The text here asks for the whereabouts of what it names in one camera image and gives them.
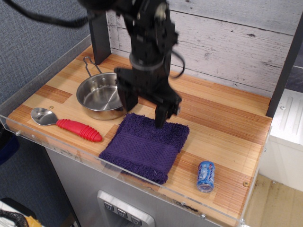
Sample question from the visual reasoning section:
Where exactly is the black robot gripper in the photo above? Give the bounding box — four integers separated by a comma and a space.
114, 63, 182, 129

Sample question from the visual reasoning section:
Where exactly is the dark blue towel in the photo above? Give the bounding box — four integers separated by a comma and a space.
99, 113, 190, 184

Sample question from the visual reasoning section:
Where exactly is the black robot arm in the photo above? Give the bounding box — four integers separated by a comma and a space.
79, 0, 182, 128

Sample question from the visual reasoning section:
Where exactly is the stainless steel small pan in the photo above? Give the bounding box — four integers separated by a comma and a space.
76, 56, 127, 120

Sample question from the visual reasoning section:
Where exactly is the blue gum bottle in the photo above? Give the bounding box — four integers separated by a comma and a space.
196, 161, 215, 193

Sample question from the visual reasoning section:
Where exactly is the stainless steel toy fridge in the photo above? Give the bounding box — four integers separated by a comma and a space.
47, 149, 240, 227

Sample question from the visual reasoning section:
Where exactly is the white side cabinet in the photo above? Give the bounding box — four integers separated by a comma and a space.
259, 89, 303, 191

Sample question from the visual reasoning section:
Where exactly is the yellow black object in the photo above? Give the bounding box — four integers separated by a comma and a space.
0, 210, 42, 227

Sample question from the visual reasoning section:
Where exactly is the black left shelf post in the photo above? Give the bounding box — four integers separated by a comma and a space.
87, 10, 111, 65

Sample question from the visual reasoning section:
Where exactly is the black shelf post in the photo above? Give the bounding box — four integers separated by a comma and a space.
87, 10, 111, 65
266, 14, 303, 118

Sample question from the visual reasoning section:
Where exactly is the red handled metal spoon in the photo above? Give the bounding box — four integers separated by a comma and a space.
31, 108, 103, 142

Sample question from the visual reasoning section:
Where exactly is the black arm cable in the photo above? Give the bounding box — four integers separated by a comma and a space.
3, 0, 186, 79

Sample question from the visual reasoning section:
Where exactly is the black right shelf post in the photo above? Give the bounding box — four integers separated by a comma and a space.
266, 14, 303, 118

